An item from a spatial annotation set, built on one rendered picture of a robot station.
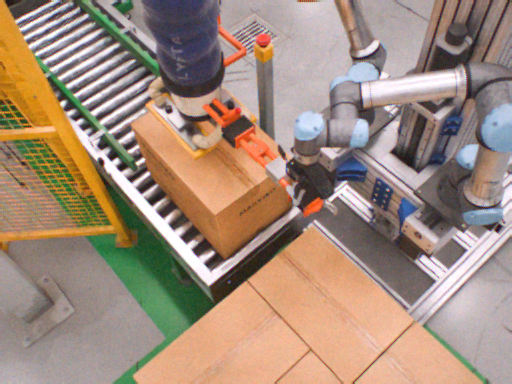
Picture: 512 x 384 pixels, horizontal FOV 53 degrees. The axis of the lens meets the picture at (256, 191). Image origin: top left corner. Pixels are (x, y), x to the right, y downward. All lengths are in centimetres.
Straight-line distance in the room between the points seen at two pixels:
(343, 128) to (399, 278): 144
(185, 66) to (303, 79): 205
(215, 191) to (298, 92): 172
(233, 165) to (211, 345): 73
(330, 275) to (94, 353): 131
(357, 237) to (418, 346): 75
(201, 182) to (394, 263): 115
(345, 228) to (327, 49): 158
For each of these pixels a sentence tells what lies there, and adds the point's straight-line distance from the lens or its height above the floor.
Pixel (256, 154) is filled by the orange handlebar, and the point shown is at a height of 126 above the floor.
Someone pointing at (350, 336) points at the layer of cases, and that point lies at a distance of 221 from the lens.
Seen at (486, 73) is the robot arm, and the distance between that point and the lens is 147.
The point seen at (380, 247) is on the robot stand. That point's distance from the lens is 275.
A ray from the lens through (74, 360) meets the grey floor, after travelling 292.
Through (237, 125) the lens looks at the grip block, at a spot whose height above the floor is 126.
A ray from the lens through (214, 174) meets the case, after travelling 206.
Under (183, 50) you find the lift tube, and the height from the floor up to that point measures 153.
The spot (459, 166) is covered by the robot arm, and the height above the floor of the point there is 123.
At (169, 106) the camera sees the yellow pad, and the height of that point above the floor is 117.
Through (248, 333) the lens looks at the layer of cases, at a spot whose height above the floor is 54.
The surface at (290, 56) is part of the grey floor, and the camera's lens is 385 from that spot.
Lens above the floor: 265
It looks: 58 degrees down
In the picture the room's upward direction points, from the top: 5 degrees counter-clockwise
